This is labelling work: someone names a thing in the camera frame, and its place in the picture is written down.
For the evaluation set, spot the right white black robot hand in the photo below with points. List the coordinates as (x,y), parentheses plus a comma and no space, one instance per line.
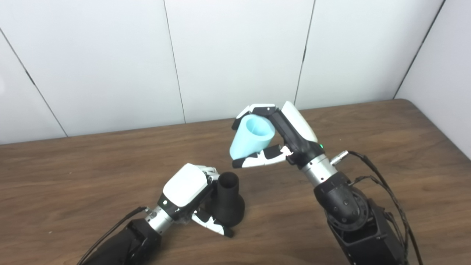
(298,129)

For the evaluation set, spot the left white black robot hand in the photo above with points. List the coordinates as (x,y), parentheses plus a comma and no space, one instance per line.
(184,186)

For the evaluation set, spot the black funnel-shaped nozzle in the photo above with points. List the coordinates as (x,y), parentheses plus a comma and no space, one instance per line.
(228,206)

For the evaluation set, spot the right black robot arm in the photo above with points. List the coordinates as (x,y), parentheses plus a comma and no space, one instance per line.
(346,209)

